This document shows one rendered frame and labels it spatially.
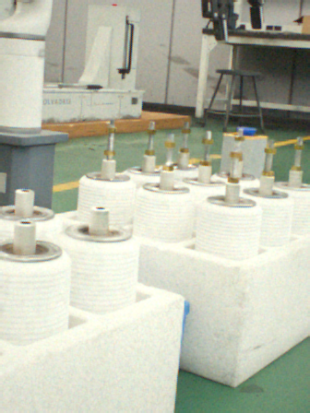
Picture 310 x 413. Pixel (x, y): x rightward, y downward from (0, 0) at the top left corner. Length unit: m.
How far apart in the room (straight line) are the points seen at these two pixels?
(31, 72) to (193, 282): 0.53
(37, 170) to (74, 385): 0.69
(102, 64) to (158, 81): 2.13
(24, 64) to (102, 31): 3.45
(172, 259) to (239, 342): 0.16
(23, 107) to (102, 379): 0.70
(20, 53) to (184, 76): 5.35
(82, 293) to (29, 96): 0.62
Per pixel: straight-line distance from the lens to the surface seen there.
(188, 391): 1.02
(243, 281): 0.98
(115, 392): 0.77
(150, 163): 1.27
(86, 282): 0.76
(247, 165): 1.46
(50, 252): 0.70
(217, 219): 1.02
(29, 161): 1.31
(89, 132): 4.15
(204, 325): 1.03
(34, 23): 1.33
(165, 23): 6.74
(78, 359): 0.70
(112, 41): 4.73
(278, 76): 6.29
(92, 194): 1.15
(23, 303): 0.68
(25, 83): 1.32
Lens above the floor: 0.44
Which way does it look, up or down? 12 degrees down
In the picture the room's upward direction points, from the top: 5 degrees clockwise
